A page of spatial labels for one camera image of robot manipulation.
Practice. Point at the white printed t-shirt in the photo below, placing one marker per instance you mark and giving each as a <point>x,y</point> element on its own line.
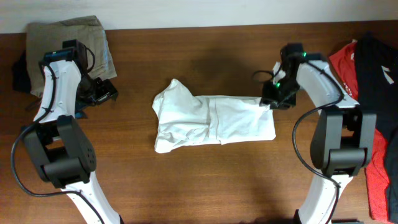
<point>188,120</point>

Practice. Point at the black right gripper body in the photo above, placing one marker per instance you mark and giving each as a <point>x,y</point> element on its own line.
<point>281,94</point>

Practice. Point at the folded khaki trousers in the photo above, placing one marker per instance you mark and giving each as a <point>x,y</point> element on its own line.
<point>47,37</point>

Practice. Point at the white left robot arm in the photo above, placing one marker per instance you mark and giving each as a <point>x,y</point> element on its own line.
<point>58,148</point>

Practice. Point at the red garment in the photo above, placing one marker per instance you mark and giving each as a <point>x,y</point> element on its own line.
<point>376,177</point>

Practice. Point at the folded black garment under trousers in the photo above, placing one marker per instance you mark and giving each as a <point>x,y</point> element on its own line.
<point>20,77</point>

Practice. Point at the black t-shirt with white mark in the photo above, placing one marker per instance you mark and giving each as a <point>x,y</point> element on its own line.
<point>376,71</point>

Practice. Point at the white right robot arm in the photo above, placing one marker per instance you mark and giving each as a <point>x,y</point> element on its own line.
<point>343,139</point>

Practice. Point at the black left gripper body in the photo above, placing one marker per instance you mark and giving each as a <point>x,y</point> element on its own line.
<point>91,89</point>

